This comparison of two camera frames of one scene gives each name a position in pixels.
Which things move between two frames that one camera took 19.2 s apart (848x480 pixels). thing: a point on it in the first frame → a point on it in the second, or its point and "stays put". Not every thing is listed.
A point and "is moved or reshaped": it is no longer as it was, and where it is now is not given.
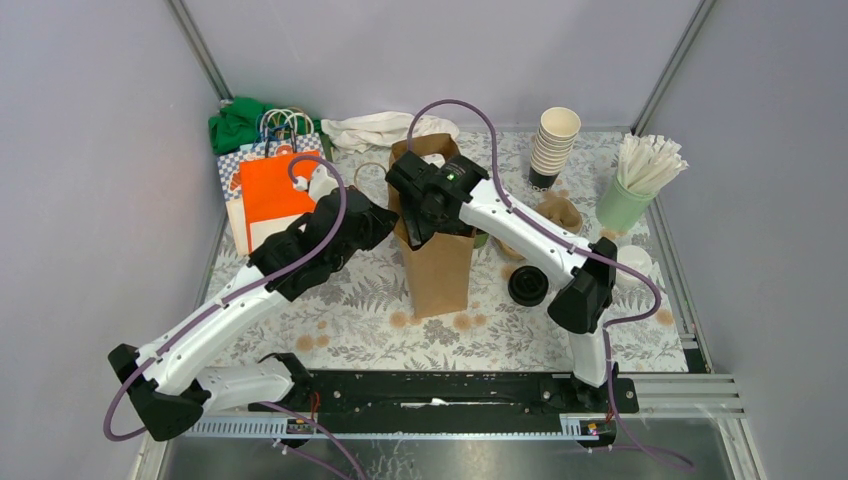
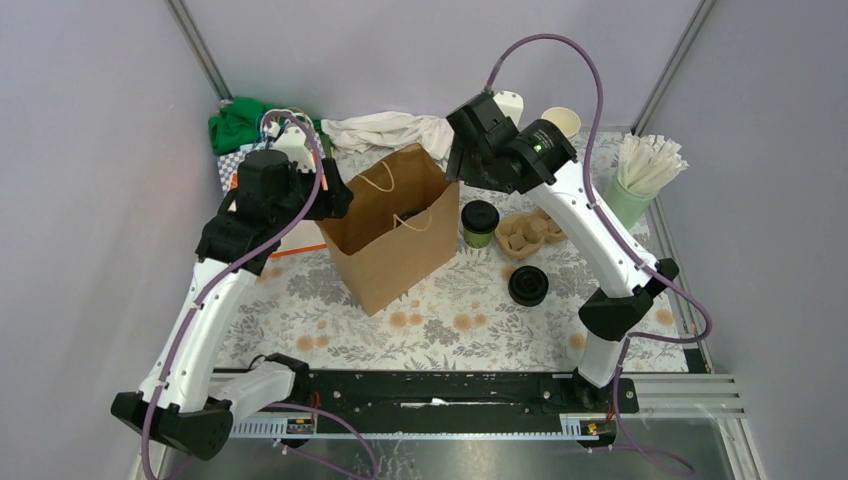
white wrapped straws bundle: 647,162 stays put
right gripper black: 418,230 → 457,166
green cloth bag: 237,124 stays put
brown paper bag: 439,273 is moved or reshaped
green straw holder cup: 621,208 stays put
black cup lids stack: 527,285 stays put
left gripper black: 382,221 → 336,197
